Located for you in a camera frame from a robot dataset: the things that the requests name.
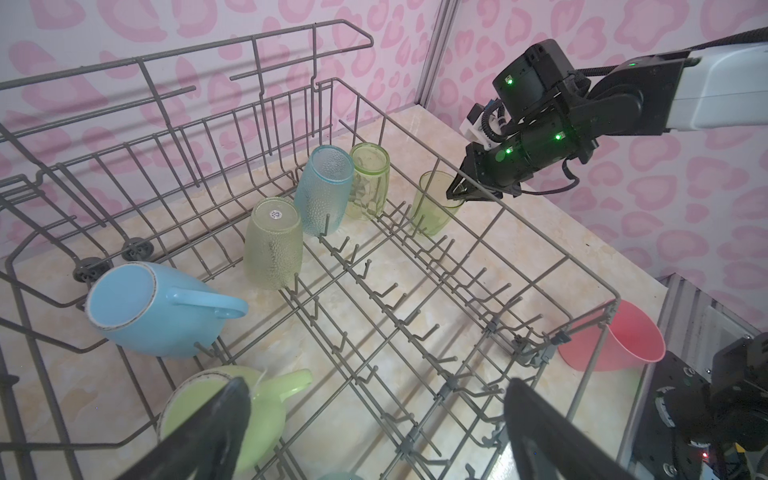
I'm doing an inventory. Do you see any teal plastic cup front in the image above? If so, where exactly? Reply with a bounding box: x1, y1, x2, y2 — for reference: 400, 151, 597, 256
294, 145, 355, 237

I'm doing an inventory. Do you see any pale yellow plastic cup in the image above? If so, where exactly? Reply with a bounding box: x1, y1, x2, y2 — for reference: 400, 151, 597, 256
244, 197, 303, 290

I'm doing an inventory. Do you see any teal textured plastic cup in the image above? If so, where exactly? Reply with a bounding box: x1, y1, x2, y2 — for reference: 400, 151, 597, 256
318, 472, 363, 480

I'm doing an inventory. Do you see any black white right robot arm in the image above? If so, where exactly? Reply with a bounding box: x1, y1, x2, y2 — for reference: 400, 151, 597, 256
446, 28, 767, 201

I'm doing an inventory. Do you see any light green ceramic mug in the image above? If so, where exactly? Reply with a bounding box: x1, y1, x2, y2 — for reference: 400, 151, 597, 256
157, 365, 313, 475

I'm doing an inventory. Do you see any pink plastic cup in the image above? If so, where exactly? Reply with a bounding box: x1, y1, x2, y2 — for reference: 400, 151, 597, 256
558, 300, 666, 372

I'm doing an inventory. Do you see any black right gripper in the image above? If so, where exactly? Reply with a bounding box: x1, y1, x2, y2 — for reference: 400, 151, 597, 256
446, 119, 594, 201

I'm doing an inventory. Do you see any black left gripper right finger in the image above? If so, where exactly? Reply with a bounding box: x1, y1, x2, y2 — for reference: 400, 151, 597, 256
503, 378, 632, 479

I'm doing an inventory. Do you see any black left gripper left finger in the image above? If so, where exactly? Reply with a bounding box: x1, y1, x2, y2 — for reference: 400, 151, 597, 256
120, 377, 251, 479

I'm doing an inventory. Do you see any grey wire dish rack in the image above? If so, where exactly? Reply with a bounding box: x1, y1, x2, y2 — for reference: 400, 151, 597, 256
1, 25, 630, 479

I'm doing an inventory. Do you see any light blue ceramic mug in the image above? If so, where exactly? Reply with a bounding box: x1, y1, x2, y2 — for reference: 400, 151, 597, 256
85, 262, 249, 358

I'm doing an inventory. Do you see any right corner aluminium post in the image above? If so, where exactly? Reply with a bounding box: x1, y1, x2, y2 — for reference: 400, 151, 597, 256
414, 0, 460, 108

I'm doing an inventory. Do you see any green transparent plastic cup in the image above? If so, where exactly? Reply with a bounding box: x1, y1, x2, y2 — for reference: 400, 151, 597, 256
346, 142, 390, 219

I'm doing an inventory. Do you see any yellow-green plastic cup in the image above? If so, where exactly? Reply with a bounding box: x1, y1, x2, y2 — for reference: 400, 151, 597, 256
410, 170, 464, 237

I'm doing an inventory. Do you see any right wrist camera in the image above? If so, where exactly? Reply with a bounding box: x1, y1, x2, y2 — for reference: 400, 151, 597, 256
459, 102, 507, 150

